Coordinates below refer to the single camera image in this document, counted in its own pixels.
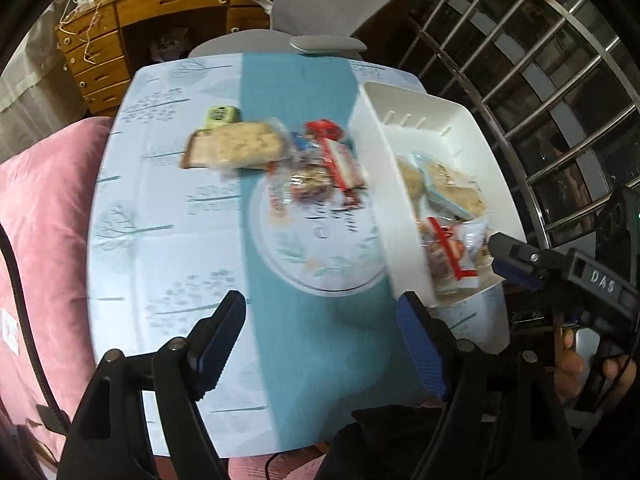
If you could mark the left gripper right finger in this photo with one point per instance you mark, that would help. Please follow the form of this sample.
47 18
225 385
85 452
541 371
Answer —
415 324

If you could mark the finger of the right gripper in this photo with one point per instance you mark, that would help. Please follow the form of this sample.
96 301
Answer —
510 250
515 276

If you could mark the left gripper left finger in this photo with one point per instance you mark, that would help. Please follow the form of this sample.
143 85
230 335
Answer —
212 341

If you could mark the red white candy wrapper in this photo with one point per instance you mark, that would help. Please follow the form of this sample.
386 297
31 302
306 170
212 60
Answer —
455 252

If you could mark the large triangular bread package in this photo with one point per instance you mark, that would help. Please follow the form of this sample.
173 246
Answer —
453 191

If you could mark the red white cookies package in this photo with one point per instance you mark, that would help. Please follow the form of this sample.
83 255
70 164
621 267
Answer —
342 165

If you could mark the clear nut cluster packet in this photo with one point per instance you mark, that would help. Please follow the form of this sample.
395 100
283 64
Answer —
311 182

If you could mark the clear pastry snack bag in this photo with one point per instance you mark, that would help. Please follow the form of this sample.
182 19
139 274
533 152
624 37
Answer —
247 145

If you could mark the small red snack packet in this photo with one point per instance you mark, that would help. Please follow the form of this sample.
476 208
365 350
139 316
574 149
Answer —
325 129

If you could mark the green pineapple cake packet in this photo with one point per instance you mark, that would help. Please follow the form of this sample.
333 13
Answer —
217 116

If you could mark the orange biscuit snack bag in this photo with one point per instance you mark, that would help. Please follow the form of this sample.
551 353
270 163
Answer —
412 178

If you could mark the brown paper snack bag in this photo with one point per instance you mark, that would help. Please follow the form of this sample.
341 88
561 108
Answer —
199 150

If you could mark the blue white snack packet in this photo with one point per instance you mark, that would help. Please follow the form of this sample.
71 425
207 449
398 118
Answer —
301 143

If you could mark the person right hand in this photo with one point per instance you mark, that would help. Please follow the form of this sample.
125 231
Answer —
569 366

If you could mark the patterned blue white tablecloth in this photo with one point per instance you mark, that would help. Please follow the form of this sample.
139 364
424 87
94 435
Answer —
320 281

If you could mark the white plastic storage bin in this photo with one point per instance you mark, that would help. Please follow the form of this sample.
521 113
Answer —
387 122

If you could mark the grey office chair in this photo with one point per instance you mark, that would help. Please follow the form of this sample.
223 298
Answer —
307 27

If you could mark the cat under desk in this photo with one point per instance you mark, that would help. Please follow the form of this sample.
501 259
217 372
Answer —
173 45

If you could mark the wooden desk with drawers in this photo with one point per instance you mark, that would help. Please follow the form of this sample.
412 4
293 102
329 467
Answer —
105 44

